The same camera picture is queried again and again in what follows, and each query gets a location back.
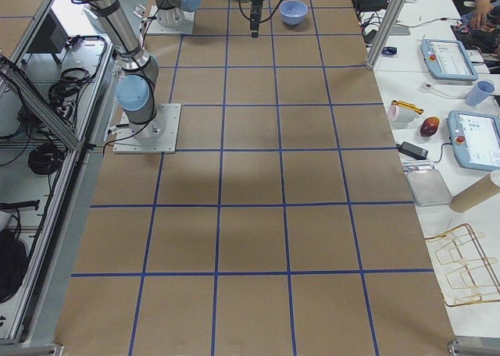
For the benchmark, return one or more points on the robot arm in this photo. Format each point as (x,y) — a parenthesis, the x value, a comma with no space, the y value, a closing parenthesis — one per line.
(193,5)
(135,92)

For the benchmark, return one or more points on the cardboard tube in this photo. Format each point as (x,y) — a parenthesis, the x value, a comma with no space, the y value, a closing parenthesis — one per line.
(476,193)

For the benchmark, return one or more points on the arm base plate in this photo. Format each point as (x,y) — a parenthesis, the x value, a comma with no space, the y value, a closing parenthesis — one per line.
(171,22)
(160,135)

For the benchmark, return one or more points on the teach pendant far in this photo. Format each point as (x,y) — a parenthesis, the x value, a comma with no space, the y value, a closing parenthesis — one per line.
(447,60)

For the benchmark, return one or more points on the aluminium frame post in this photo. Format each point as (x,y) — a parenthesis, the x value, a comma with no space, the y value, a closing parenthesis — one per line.
(390,17)

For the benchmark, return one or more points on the black power adapter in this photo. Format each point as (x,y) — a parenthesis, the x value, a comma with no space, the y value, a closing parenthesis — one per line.
(412,150)

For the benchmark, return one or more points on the teach pendant near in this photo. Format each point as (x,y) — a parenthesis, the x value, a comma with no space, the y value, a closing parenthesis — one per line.
(475,139)

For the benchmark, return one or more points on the teach pendant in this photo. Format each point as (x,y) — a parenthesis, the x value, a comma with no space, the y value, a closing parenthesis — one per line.
(447,60)
(475,139)

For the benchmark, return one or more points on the light blue plastic cup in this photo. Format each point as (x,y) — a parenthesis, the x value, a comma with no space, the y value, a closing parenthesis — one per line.
(479,92)

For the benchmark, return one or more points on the silver metal tray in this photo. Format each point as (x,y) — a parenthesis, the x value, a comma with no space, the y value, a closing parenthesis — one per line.
(428,188)

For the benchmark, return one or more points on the red mango fruit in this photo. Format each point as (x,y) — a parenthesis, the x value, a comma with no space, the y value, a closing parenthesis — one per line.
(429,126)

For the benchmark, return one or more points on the blue bowl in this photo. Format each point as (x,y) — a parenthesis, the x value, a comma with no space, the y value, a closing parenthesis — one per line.
(293,12)

